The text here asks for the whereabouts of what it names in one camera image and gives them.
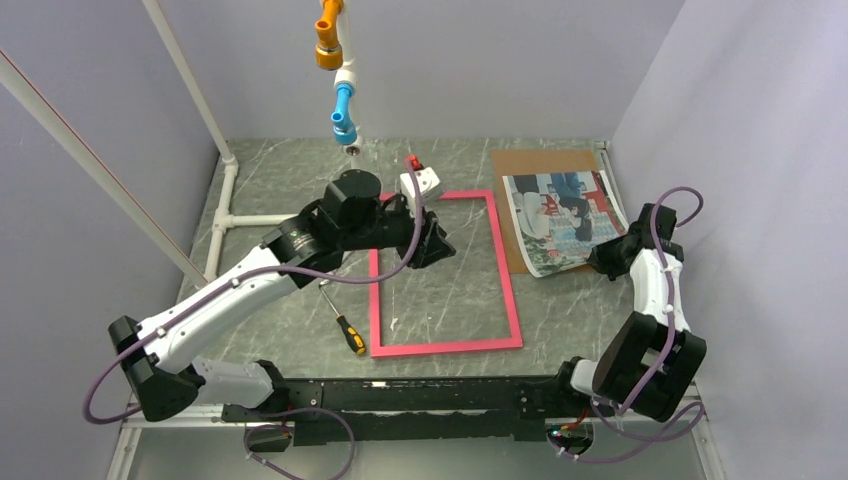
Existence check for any brown fibreboard backing panel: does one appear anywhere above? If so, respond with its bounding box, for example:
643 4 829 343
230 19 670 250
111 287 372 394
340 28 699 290
489 149 601 274

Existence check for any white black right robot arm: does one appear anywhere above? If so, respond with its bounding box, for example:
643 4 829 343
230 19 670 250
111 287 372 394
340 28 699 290
550 203 707 422

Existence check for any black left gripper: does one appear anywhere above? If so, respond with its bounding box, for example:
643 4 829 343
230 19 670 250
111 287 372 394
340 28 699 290
342 194 457 269

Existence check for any colourful printed photo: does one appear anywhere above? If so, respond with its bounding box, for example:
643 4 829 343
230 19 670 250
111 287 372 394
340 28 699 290
501 170 628 278

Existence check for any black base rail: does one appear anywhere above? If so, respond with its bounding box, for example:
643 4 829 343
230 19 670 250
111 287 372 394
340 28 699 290
222 375 590 446

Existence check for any orange pipe fitting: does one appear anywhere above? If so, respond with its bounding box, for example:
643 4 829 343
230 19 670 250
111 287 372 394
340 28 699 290
314 0 344 71

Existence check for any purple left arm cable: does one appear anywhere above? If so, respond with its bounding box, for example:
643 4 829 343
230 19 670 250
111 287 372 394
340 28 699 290
82 158 425 480

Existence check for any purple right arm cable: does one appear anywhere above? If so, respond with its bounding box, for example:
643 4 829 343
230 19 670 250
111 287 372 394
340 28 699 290
546 186 707 465

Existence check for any white diagonal pole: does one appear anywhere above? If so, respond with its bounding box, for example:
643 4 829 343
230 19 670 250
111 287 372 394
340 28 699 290
1 52 207 286

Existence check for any white PVC pipe stand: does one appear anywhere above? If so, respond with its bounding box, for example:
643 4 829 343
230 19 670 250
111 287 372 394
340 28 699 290
142 0 364 281

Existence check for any pink wooden photo frame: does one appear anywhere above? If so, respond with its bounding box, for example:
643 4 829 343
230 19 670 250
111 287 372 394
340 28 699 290
368 190 523 359

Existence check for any yellow black screwdriver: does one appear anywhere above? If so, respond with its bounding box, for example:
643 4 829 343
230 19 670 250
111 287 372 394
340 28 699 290
318 282 367 355

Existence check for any blue pipe fitting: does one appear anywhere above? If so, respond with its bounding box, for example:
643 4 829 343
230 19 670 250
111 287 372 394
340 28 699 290
331 83 358 146

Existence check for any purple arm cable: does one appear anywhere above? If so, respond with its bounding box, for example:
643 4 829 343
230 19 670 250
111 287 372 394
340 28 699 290
546 186 707 465
82 158 425 480

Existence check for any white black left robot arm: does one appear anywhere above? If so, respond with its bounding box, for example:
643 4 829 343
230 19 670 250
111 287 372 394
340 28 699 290
109 167 455 422

